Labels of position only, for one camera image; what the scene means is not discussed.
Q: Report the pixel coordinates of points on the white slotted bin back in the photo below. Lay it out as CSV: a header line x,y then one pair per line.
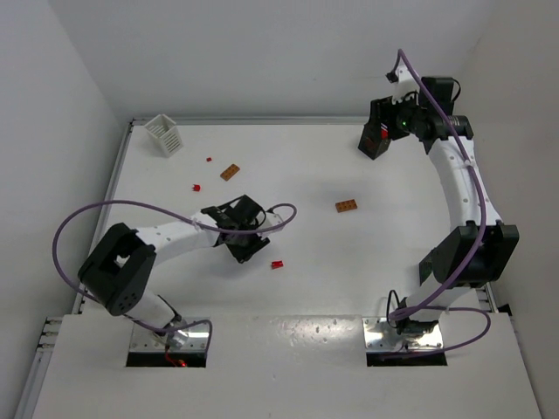
x,y
163,131

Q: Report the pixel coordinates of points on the black slotted bin right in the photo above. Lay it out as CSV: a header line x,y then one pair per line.
x,y
425,268

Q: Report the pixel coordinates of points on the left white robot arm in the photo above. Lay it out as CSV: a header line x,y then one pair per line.
x,y
118,269

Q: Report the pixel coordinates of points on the black slotted bin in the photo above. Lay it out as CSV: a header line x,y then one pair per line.
x,y
425,268
374,140

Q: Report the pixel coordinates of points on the orange lego plate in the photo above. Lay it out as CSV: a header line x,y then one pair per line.
x,y
228,173
345,206

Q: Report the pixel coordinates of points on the orange lego plate right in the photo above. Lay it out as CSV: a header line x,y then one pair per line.
x,y
345,206

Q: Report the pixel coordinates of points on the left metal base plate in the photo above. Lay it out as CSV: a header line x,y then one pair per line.
x,y
191,339

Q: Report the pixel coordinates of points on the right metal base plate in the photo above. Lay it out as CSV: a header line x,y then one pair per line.
x,y
381,338

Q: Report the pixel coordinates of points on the metal base plate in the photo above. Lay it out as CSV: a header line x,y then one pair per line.
x,y
191,339
381,338

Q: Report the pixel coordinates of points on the black slotted bin back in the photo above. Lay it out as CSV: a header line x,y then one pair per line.
x,y
374,140

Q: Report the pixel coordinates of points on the orange lego plate left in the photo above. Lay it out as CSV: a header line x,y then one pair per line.
x,y
228,173

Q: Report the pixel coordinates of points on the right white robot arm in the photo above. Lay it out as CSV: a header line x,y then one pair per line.
x,y
479,243

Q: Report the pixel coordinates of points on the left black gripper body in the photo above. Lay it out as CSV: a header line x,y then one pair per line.
x,y
244,243

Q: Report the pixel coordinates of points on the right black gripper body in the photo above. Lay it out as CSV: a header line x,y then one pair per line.
x,y
377,129

